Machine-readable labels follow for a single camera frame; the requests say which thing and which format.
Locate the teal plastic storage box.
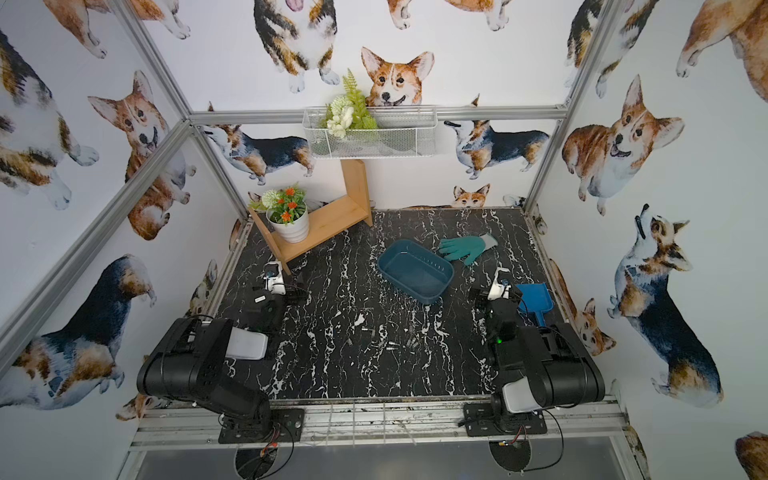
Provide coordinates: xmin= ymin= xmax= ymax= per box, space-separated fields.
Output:
xmin=377 ymin=239 xmax=454 ymax=305

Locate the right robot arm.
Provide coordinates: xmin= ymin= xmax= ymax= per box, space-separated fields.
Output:
xmin=469 ymin=284 xmax=605 ymax=414

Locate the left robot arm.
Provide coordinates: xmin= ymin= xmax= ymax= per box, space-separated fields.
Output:
xmin=137 ymin=287 xmax=306 ymax=428

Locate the blue plastic dustpan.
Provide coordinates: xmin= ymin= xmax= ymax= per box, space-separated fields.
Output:
xmin=516 ymin=283 xmax=554 ymax=327

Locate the green work glove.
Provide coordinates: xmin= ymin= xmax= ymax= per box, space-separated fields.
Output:
xmin=438 ymin=233 xmax=498 ymax=266

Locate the white pot with flowers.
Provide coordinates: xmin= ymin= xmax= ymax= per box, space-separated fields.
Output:
xmin=248 ymin=184 xmax=310 ymax=244

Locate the wooden shelf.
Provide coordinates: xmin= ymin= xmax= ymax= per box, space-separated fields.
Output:
xmin=249 ymin=159 xmax=373 ymax=275

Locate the artificial green fern plant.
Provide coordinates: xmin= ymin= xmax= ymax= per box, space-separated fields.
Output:
xmin=319 ymin=70 xmax=378 ymax=139

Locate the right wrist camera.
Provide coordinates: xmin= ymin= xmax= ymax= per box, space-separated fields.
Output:
xmin=487 ymin=267 xmax=512 ymax=301

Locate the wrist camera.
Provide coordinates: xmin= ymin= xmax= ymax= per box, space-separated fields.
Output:
xmin=263 ymin=261 xmax=287 ymax=296
xmin=487 ymin=267 xmax=512 ymax=301

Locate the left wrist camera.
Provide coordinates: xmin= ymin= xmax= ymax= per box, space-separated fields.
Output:
xmin=263 ymin=261 xmax=287 ymax=296

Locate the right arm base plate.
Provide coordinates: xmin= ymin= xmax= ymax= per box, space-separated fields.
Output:
xmin=458 ymin=402 xmax=548 ymax=437

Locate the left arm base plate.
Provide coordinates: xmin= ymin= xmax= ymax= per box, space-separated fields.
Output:
xmin=218 ymin=408 xmax=306 ymax=444

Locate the white wire basket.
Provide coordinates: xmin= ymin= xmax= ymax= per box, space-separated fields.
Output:
xmin=302 ymin=107 xmax=438 ymax=159

